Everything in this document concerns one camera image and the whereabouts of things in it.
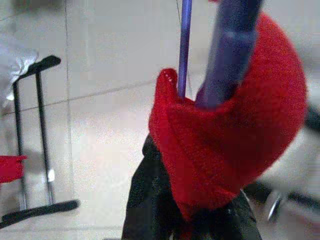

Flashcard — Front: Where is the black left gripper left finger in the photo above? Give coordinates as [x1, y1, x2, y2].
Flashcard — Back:
[122, 136, 191, 240]

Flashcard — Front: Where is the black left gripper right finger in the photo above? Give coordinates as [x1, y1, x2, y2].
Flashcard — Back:
[197, 191, 262, 240]

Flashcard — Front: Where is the red collared shirt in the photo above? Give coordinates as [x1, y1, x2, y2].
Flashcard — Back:
[148, 11, 309, 222]

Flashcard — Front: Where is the purple plastic hanger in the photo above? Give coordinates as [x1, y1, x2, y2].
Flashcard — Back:
[176, 0, 263, 110]

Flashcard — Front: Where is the black clothes rack silver bar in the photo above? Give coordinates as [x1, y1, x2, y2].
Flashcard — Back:
[0, 55, 81, 223]

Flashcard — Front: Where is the red polo shirt white trim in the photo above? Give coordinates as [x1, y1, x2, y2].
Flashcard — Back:
[0, 154, 28, 185]

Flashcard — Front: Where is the white T-shirt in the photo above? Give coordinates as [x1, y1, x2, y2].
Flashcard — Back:
[0, 42, 38, 106]

